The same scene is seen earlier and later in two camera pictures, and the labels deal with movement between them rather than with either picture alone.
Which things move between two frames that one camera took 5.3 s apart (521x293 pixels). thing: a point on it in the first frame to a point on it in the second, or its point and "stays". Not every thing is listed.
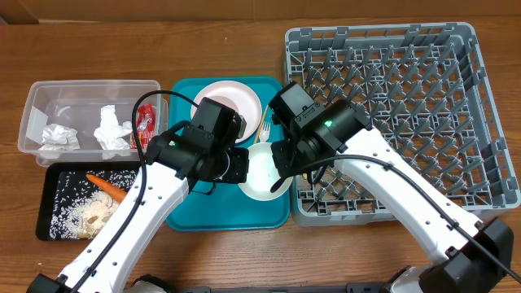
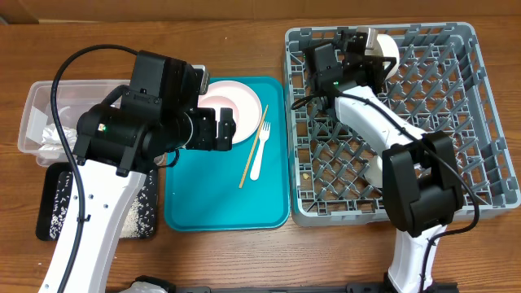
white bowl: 263,174 to 385,46
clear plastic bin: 91,120 stays
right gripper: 287,148 to 387,60
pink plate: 236,97 stays
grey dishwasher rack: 424,89 stays
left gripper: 242,169 to 208,138
